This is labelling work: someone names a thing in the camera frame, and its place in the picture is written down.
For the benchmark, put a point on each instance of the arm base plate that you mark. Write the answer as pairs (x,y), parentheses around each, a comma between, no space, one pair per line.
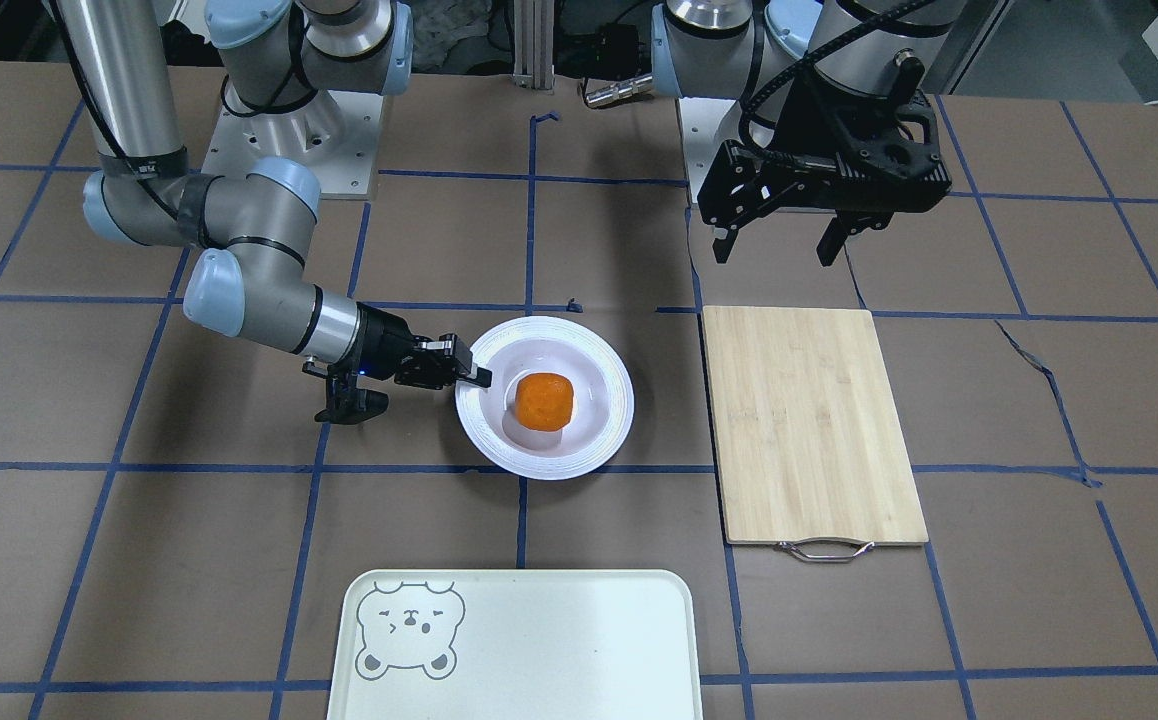
(336,136)

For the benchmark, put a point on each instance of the orange fruit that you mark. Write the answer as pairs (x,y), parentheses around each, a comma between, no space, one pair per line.
(544,402)

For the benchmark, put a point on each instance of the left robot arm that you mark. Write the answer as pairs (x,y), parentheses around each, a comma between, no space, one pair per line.
(749,52)

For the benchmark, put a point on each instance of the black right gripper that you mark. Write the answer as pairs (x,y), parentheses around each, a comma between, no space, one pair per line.
(384,345)

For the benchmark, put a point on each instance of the aluminium frame post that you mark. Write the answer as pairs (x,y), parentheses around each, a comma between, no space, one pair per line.
(533,44)

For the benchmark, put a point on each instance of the white round plate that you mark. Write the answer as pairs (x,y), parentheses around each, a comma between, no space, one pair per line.
(603,405)

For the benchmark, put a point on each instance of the bamboo cutting board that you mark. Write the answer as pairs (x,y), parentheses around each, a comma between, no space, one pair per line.
(808,442)

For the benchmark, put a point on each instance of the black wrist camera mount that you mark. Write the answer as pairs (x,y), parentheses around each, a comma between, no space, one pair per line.
(346,402)

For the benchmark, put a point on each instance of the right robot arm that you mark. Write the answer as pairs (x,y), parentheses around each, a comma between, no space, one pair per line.
(253,228)

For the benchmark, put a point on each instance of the cream bear tray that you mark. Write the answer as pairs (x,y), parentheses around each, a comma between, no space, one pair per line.
(516,644)

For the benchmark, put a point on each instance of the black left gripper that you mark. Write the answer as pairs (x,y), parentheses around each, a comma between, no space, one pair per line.
(797,128)

